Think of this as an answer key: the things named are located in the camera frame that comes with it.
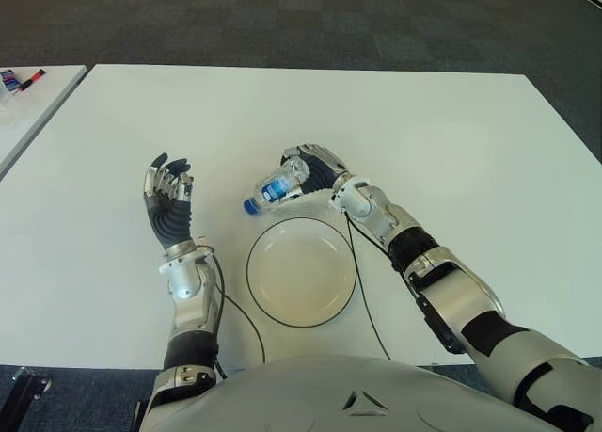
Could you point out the red marker pen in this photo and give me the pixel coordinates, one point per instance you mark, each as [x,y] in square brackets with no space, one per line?
[33,79]

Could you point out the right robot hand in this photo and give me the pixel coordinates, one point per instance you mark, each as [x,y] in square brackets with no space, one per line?
[324,168]

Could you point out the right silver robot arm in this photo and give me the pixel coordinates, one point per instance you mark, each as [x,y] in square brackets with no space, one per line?
[451,291]

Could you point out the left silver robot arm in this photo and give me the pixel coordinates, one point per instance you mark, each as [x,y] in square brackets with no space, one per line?
[193,305]

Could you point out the white side table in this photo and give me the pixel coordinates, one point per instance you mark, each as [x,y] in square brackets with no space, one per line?
[37,107]

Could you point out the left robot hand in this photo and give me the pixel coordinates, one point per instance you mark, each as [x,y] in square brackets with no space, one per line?
[171,215]

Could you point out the black metal stand frame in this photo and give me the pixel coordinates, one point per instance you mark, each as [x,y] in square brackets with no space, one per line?
[28,394]

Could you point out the clear water bottle blue cap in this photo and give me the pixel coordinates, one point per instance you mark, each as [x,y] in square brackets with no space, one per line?
[277,187]

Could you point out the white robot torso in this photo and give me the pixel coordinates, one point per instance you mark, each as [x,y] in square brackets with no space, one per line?
[329,396]

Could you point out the blue white small pack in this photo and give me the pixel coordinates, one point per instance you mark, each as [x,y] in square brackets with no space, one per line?
[9,79]

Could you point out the white plate black rim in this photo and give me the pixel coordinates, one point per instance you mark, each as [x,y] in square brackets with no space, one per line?
[301,276]

